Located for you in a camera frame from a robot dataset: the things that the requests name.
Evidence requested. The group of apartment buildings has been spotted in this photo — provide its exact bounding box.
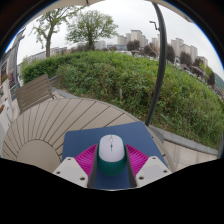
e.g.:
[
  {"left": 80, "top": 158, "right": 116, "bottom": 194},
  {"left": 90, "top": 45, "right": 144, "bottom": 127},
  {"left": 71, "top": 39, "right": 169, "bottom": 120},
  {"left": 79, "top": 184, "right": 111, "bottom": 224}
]
[{"left": 116, "top": 29, "right": 209, "bottom": 68}]

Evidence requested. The white and teal computer mouse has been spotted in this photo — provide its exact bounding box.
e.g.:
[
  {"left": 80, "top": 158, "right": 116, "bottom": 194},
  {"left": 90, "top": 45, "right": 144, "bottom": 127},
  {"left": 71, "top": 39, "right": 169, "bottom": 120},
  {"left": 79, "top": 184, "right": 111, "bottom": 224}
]
[{"left": 96, "top": 134, "right": 128, "bottom": 177}]

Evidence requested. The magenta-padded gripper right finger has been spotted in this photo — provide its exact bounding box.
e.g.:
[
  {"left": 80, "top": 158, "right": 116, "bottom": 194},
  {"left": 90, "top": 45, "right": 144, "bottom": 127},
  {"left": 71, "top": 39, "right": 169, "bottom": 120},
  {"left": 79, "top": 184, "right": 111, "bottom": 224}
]
[{"left": 124, "top": 143, "right": 173, "bottom": 188}]

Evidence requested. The wooden slatted chair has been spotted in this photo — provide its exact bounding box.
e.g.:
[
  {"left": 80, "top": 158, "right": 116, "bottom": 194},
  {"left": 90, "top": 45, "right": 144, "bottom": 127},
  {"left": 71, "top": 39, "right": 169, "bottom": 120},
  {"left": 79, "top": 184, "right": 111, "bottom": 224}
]
[{"left": 14, "top": 73, "right": 57, "bottom": 114}]

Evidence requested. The tall dark sign pillar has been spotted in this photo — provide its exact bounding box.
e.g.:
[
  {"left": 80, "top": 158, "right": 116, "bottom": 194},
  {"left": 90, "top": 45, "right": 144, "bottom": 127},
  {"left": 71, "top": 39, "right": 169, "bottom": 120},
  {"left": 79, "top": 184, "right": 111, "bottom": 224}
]
[{"left": 9, "top": 28, "right": 27, "bottom": 99}]

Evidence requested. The round-crowned leafy tree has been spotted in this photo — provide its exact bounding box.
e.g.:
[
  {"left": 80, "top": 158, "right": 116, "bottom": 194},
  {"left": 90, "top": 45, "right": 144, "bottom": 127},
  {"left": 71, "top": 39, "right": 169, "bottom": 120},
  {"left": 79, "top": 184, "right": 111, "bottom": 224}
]
[{"left": 64, "top": 9, "right": 119, "bottom": 51}]

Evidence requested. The beige umbrella canopy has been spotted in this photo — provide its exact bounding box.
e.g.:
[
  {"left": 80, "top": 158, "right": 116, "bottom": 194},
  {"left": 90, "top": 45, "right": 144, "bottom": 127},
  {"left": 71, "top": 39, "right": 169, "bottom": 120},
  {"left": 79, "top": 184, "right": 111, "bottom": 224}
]
[{"left": 49, "top": 0, "right": 194, "bottom": 23}]

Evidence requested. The blue mouse pad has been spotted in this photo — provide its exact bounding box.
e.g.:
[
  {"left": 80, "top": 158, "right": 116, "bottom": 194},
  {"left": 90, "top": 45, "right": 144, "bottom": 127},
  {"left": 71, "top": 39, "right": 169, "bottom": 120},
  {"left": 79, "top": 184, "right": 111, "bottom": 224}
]
[{"left": 61, "top": 120, "right": 168, "bottom": 190}]

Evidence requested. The black curved umbrella pole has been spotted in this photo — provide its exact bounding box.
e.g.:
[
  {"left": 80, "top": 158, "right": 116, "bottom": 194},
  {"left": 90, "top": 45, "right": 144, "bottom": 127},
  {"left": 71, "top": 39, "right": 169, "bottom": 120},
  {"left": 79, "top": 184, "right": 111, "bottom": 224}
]
[{"left": 144, "top": 1, "right": 168, "bottom": 127}]

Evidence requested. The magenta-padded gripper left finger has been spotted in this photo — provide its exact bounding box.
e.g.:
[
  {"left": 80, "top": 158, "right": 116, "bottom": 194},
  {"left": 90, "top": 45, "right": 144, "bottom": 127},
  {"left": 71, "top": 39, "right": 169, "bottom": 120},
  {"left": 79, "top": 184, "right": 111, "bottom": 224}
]
[{"left": 52, "top": 143, "right": 100, "bottom": 189}]

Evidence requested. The thin-trunked leafy tree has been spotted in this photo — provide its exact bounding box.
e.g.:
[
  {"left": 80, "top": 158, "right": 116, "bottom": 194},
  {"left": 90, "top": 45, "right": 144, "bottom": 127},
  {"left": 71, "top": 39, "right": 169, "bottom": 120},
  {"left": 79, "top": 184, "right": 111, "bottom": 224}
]
[{"left": 29, "top": 6, "right": 84, "bottom": 59}]

